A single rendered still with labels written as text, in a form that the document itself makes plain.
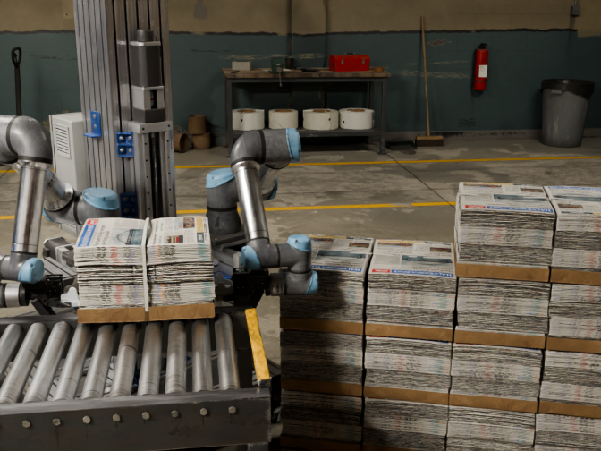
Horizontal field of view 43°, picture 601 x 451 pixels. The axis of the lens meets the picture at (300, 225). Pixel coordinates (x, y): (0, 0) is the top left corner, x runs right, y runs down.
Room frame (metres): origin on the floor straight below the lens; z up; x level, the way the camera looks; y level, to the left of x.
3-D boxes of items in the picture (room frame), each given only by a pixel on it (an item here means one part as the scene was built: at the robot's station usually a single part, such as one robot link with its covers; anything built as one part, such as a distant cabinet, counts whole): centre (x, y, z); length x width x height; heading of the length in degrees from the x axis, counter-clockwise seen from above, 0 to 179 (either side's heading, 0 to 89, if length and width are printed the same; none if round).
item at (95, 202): (2.48, 0.69, 0.98); 0.13 x 0.12 x 0.14; 73
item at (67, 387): (1.75, 0.58, 0.77); 0.47 x 0.05 x 0.05; 8
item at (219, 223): (2.80, 0.30, 0.87); 0.15 x 0.15 x 0.10
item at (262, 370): (1.81, 0.11, 0.81); 0.43 x 0.03 x 0.02; 8
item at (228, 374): (1.81, 0.19, 0.77); 0.47 x 0.05 x 0.05; 8
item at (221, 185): (2.80, 0.30, 0.98); 0.13 x 0.12 x 0.14; 106
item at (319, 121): (8.54, -0.03, 0.55); 1.80 x 0.70 x 1.09; 98
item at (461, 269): (2.41, -0.67, 0.86); 0.38 x 0.29 x 0.04; 170
